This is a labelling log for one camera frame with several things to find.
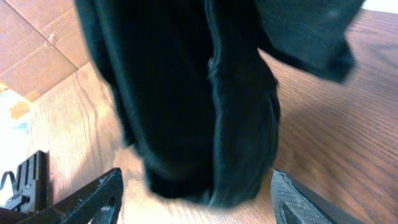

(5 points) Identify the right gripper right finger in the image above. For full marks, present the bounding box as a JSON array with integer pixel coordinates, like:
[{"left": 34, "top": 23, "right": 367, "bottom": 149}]
[{"left": 271, "top": 169, "right": 364, "bottom": 224}]

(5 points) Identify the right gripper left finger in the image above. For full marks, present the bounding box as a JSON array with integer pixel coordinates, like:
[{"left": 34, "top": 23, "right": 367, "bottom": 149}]
[{"left": 18, "top": 168, "right": 124, "bottom": 224}]

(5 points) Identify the black t-shirt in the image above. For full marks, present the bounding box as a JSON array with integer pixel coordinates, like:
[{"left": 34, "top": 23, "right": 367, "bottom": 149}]
[{"left": 75, "top": 0, "right": 362, "bottom": 208}]

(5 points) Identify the cardboard box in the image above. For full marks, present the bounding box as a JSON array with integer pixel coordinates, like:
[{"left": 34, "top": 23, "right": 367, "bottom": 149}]
[{"left": 1, "top": 0, "right": 90, "bottom": 101}]

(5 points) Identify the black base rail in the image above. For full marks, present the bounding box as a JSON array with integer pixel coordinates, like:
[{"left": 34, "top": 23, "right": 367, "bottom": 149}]
[{"left": 1, "top": 151, "right": 47, "bottom": 213}]

